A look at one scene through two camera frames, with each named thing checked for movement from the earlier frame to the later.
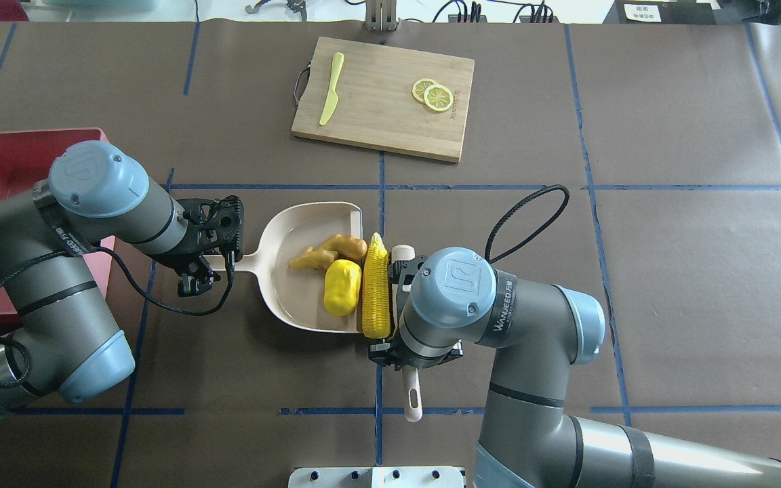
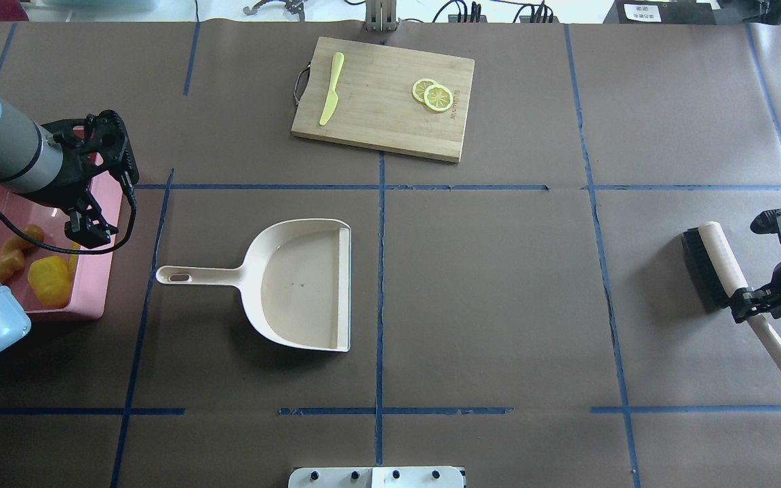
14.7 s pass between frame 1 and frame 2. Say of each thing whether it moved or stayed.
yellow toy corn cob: moved
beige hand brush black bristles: moved
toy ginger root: moved
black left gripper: moved
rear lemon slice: stayed
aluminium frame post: stayed
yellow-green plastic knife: stayed
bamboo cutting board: stayed
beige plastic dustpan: moved
